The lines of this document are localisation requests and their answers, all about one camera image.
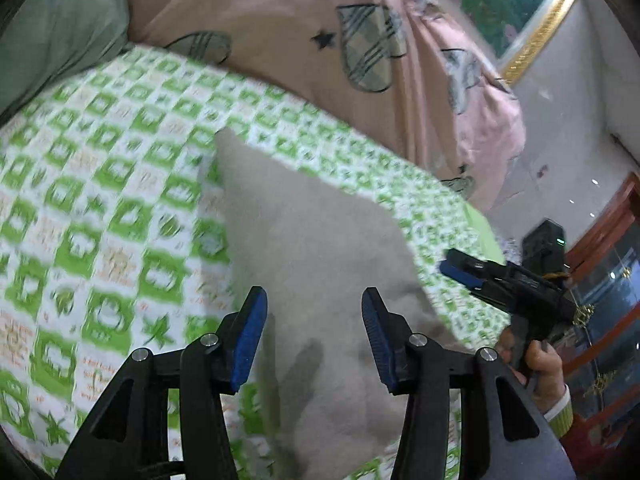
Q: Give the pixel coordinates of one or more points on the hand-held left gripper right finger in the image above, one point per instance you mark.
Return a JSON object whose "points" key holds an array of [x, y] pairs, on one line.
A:
{"points": [[378, 341]]}

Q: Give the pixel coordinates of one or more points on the plain light green sheet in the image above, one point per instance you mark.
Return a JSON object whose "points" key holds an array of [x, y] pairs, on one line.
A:
{"points": [[482, 230]]}

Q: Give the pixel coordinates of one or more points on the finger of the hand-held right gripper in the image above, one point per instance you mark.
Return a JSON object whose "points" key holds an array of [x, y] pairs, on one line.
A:
{"points": [[467, 259], [459, 274]]}

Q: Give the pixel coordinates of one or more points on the person's right forearm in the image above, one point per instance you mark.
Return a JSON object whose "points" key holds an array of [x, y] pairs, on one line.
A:
{"points": [[557, 410]]}

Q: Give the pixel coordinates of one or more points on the green checked printed bedsheet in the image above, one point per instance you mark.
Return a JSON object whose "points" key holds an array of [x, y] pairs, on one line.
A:
{"points": [[100, 185]]}

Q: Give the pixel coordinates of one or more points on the wooden glass door cabinet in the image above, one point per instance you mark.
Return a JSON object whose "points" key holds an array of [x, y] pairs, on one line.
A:
{"points": [[615, 220]]}

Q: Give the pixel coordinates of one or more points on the beige knit sweater brown cuffs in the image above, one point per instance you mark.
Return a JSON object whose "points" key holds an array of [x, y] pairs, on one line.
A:
{"points": [[310, 240]]}

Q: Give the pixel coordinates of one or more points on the grey-green pillow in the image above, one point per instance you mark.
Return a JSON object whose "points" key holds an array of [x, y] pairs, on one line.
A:
{"points": [[55, 35]]}

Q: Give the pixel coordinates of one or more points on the person's right hand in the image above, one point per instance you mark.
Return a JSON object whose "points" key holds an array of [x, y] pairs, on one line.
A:
{"points": [[547, 371]]}

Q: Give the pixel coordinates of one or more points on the pink quilt with plaid hearts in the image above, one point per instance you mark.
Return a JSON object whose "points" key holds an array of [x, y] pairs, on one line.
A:
{"points": [[280, 20]]}

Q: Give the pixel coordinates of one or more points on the gold framed landscape picture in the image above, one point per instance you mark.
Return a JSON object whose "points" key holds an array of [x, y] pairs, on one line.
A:
{"points": [[500, 0]]}

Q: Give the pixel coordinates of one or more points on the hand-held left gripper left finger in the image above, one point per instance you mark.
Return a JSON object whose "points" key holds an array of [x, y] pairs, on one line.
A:
{"points": [[247, 341]]}

